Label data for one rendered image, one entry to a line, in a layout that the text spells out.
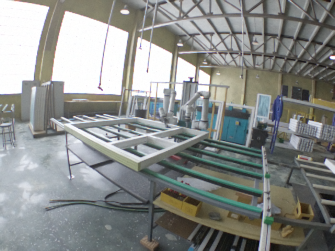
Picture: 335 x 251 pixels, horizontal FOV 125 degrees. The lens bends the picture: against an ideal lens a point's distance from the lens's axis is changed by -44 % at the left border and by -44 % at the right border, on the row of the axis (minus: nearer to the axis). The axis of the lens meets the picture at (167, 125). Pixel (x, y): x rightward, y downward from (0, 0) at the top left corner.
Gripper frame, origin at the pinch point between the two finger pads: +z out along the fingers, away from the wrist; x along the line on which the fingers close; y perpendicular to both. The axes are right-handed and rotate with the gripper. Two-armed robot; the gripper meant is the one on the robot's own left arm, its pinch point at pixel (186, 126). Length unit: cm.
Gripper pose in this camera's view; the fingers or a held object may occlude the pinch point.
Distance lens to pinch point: 240.9
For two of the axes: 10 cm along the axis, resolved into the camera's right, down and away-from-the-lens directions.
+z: -1.0, 9.8, 1.8
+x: 5.5, -1.0, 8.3
